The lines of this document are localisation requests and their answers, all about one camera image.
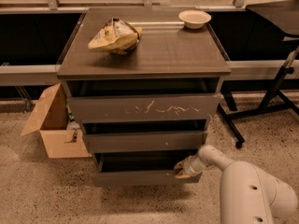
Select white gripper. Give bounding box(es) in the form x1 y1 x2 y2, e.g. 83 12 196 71
174 157 205 179

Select grey bottom drawer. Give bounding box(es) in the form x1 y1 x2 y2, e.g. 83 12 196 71
93 149 200 187

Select grey drawer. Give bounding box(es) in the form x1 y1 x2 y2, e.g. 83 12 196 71
93 149 200 187
83 131 207 153
68 93 221 123

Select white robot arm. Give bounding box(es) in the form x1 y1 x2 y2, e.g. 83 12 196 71
174 145 298 224

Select grey middle drawer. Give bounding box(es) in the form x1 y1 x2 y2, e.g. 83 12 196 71
83 131 207 153

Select grey top drawer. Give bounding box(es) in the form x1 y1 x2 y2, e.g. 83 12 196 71
68 93 221 123

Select open cardboard box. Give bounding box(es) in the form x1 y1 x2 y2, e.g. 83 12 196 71
21 83 90 159

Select green bottle in box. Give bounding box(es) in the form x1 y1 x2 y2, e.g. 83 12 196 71
65 103 75 122

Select yellow crumpled chip bag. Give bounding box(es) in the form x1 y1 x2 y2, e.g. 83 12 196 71
88 18 142 55

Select white paper bowl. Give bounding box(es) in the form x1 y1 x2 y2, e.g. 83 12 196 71
178 10 211 30

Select black rolling side table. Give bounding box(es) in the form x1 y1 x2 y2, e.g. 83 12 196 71
218 0 299 148

